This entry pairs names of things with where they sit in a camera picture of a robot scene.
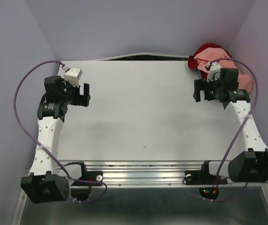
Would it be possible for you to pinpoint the aluminium rail frame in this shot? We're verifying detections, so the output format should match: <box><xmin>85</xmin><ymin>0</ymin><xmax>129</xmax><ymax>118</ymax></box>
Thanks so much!
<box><xmin>12</xmin><ymin>161</ymin><xmax>268</xmax><ymax>225</ymax></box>

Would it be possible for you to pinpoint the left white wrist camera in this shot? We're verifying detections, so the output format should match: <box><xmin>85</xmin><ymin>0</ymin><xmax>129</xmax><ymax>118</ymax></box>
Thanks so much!
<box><xmin>63</xmin><ymin>67</ymin><xmax>82</xmax><ymax>87</ymax></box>

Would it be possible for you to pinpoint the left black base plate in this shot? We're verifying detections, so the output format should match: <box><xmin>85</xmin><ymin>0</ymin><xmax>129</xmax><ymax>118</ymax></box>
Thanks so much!
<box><xmin>71</xmin><ymin>171</ymin><xmax>103</xmax><ymax>187</ymax></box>

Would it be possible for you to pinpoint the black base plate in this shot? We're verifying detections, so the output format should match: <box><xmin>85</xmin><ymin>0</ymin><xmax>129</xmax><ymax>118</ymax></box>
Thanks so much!
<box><xmin>183</xmin><ymin>170</ymin><xmax>218</xmax><ymax>185</ymax></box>
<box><xmin>71</xmin><ymin>171</ymin><xmax>103</xmax><ymax>187</ymax></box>

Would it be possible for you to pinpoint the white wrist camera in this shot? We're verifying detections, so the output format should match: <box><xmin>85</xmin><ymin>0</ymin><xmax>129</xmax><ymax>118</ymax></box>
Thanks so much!
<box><xmin>63</xmin><ymin>67</ymin><xmax>82</xmax><ymax>87</ymax></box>
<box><xmin>205</xmin><ymin>62</ymin><xmax>222</xmax><ymax>82</ymax></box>

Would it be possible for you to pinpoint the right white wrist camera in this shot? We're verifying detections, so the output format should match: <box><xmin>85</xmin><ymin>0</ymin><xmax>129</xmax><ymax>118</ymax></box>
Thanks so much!
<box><xmin>205</xmin><ymin>62</ymin><xmax>222</xmax><ymax>82</ymax></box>

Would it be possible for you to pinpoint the red skirt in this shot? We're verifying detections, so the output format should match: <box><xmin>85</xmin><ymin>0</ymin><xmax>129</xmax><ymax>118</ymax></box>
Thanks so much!
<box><xmin>188</xmin><ymin>43</ymin><xmax>232</xmax><ymax>69</ymax></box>

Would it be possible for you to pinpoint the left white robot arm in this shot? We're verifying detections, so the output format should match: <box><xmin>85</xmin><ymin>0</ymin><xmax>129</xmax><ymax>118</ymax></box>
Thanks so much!
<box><xmin>21</xmin><ymin>76</ymin><xmax>91</xmax><ymax>203</ymax></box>

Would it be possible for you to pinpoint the pink skirt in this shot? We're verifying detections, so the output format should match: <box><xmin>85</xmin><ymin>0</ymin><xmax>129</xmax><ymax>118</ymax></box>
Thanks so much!
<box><xmin>193</xmin><ymin>46</ymin><xmax>253</xmax><ymax>91</ymax></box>

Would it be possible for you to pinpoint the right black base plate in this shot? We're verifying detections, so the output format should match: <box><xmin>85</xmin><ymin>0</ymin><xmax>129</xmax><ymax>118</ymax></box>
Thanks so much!
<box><xmin>183</xmin><ymin>170</ymin><xmax>218</xmax><ymax>185</ymax></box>

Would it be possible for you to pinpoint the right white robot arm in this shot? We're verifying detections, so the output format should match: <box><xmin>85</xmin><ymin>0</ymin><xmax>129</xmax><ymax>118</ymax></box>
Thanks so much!
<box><xmin>193</xmin><ymin>63</ymin><xmax>268</xmax><ymax>183</ymax></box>

